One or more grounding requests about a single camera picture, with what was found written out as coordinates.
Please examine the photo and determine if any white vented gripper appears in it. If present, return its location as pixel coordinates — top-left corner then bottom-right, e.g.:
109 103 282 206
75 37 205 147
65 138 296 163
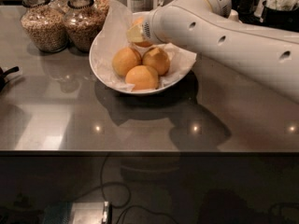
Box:
126 9 163 44

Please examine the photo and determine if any orange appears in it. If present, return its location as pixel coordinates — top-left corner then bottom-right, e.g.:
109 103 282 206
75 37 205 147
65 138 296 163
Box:
132 17 151 48
125 65 159 91
112 47 141 77
142 47 170 76

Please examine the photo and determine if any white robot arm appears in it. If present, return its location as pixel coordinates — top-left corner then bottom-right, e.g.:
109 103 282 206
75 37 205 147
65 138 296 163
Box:
126 0 299 103

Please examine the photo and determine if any white paper bowl liner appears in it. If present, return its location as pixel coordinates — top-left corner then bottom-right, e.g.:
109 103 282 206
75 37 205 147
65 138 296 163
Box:
92 0 198 92

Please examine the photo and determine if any middle glass grain jar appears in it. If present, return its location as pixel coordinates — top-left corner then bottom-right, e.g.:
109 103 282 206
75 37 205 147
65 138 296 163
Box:
63 0 106 52

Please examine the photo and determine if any left glass grain jar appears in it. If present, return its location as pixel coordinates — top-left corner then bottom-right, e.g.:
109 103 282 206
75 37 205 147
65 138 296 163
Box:
20 0 68 53

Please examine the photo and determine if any silver box under table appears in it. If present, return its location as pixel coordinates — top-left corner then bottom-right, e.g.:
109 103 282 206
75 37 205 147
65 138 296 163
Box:
42 202 112 224

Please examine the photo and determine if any black handle at left edge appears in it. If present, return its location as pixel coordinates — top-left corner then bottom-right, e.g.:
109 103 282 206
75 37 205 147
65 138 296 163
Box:
0 66 20 91

